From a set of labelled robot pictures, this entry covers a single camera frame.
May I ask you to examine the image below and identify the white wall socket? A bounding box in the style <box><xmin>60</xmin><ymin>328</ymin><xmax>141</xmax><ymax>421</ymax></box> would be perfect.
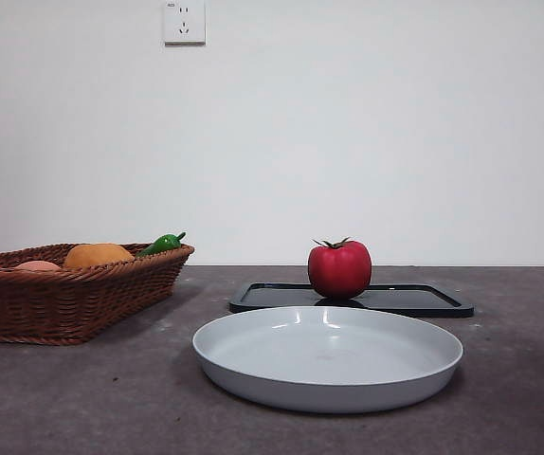
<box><xmin>164</xmin><ymin>0</ymin><xmax>207</xmax><ymax>47</ymax></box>

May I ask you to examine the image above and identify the brown wicker basket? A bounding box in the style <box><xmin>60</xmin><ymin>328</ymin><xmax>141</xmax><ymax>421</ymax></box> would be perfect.
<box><xmin>0</xmin><ymin>242</ymin><xmax>196</xmax><ymax>346</ymax></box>

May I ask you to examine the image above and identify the pale pink toy egg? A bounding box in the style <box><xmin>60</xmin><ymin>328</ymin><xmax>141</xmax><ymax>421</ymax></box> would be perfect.
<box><xmin>14</xmin><ymin>260</ymin><xmax>63</xmax><ymax>272</ymax></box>

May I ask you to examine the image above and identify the dark rectangular tray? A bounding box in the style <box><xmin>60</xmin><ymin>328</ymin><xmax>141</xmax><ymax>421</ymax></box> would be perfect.
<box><xmin>228</xmin><ymin>282</ymin><xmax>475</xmax><ymax>319</ymax></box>

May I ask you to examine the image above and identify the grey round plate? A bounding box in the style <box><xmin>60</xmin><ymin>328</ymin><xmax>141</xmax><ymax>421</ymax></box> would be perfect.
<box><xmin>191</xmin><ymin>305</ymin><xmax>465</xmax><ymax>415</ymax></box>

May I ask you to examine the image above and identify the red toy tomato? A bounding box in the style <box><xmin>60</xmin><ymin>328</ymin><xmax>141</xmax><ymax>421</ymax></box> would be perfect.
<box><xmin>307</xmin><ymin>236</ymin><xmax>373</xmax><ymax>300</ymax></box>

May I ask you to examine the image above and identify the green toy pepper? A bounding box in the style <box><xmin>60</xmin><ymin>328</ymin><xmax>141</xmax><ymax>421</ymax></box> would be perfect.
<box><xmin>135</xmin><ymin>231</ymin><xmax>188</xmax><ymax>259</ymax></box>

